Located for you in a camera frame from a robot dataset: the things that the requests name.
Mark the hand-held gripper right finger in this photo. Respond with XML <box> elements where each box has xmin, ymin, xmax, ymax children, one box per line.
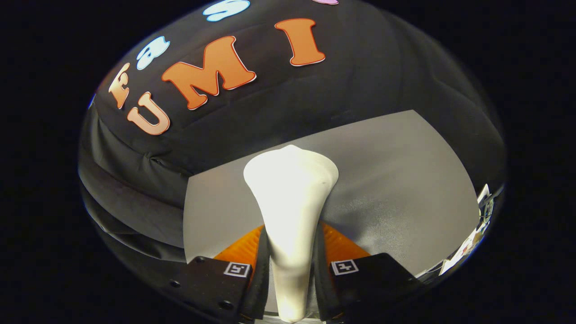
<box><xmin>314</xmin><ymin>223</ymin><xmax>421</xmax><ymax>321</ymax></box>

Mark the white garment steamer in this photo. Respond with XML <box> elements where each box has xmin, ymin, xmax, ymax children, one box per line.
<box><xmin>243</xmin><ymin>144</ymin><xmax>339</xmax><ymax>323</ymax></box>

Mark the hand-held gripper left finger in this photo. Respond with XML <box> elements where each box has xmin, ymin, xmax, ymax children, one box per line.
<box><xmin>164</xmin><ymin>225</ymin><xmax>270</xmax><ymax>322</ymax></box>

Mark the gray cabinet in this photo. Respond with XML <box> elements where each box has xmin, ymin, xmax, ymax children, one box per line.
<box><xmin>182</xmin><ymin>109</ymin><xmax>481</xmax><ymax>277</ymax></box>

